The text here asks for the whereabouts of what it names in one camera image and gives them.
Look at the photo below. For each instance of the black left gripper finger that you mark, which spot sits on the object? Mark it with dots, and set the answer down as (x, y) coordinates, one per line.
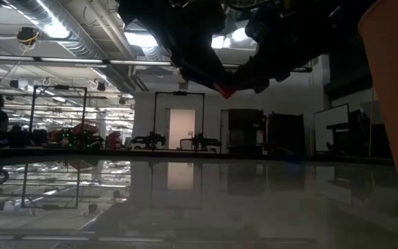
(199, 77)
(219, 74)

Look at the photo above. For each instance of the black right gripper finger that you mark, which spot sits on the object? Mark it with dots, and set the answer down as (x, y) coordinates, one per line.
(251, 69)
(259, 84)

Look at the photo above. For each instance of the small red building block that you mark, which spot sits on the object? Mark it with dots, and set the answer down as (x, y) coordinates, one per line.
(227, 92)

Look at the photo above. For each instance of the small blue building block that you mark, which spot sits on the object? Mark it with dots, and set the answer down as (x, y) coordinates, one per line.
(291, 157)

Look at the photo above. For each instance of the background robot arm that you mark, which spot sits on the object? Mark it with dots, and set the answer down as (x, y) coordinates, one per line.
(206, 141)
(149, 140)

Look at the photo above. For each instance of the black cabinet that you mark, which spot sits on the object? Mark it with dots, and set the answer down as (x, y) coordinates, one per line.
(245, 131)
(285, 133)

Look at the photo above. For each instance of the doorway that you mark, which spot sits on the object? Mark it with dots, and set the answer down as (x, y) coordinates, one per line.
(181, 128)

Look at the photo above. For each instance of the black hanging spotlight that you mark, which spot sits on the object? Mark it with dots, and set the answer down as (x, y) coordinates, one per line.
(101, 86)
(14, 83)
(122, 101)

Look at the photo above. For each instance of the whiteboard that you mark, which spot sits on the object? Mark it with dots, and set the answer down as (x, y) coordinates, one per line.
(330, 128)

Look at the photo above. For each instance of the black desk with monitor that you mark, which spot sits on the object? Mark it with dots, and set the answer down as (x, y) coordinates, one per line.
(351, 131)

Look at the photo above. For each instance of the orange plastic bin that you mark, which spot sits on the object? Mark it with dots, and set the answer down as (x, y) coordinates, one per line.
(385, 103)

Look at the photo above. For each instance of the black frame robot station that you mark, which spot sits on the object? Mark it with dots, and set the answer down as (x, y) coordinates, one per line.
(61, 87)
(180, 93)

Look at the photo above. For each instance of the black aluminium table frame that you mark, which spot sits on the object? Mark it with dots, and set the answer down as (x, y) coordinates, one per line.
(116, 152)

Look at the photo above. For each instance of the silver ceiling duct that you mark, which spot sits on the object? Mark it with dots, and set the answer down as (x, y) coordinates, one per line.
(71, 41)

